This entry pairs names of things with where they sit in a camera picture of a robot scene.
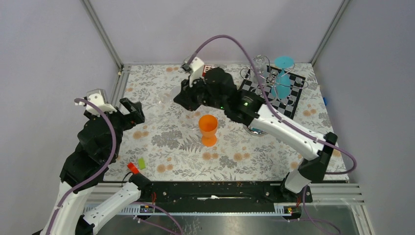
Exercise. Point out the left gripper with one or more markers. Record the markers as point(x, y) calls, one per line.
point(135, 117)

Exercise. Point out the orange wine glass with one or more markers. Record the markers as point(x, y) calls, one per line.
point(208, 125)

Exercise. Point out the clear wine glass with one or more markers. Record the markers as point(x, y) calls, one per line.
point(260, 72)
point(167, 96)

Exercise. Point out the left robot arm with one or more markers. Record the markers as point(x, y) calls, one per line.
point(99, 144)

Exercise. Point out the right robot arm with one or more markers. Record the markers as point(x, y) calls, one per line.
point(217, 90)

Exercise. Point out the chrome wine glass rack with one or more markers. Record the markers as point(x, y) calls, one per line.
point(273, 73)

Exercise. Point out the teal wine glass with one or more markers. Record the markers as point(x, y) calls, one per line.
point(283, 84)

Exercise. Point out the green small block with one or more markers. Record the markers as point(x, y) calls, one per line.
point(141, 163)

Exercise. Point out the red small block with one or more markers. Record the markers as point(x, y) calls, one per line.
point(133, 169)

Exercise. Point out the colourful toy brick block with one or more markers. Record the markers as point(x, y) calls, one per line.
point(206, 68)

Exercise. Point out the black white chess board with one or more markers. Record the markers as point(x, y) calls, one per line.
point(284, 99)

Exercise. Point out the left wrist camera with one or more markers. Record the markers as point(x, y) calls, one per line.
point(98, 98)

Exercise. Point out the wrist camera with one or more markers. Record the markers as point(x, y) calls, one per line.
point(194, 68)
point(98, 98)

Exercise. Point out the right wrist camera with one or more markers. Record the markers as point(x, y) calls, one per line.
point(194, 68)

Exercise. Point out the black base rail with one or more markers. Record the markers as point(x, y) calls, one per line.
point(221, 197)

